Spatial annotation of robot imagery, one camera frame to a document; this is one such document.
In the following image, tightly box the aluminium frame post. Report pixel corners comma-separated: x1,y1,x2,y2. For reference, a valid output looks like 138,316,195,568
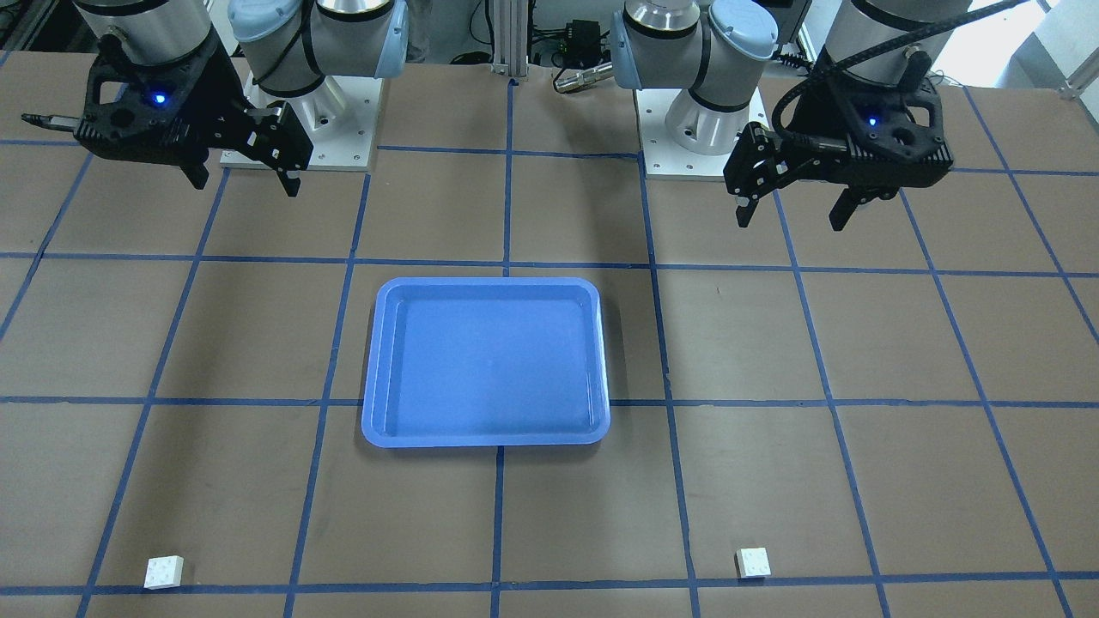
486,0,531,82

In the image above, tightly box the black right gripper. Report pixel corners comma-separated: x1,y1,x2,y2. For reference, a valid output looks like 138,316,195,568
74,38,313,198

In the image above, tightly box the blue plastic tray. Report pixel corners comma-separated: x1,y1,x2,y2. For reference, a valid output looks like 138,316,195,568
360,277,611,446

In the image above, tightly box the white block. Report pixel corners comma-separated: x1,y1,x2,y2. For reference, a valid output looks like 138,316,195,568
734,547,771,580
143,555,185,591

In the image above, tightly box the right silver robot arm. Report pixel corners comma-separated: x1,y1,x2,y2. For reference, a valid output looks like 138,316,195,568
23,1,410,197

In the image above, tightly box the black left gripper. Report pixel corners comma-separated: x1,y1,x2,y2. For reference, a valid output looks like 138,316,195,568
725,58,955,232

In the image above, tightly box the black corrugated cable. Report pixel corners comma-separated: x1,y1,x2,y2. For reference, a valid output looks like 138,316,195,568
771,0,1031,155

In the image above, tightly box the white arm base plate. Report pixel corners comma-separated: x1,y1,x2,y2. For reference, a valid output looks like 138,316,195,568
220,70,382,173
635,88,767,181

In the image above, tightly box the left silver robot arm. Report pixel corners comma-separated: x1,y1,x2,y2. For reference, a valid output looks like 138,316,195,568
610,1,966,231

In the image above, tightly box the silver cylindrical connector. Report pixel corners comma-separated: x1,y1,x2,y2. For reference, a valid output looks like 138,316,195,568
552,62,613,93

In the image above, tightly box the black power adapter box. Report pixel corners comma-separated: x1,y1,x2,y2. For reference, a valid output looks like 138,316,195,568
560,20,604,68

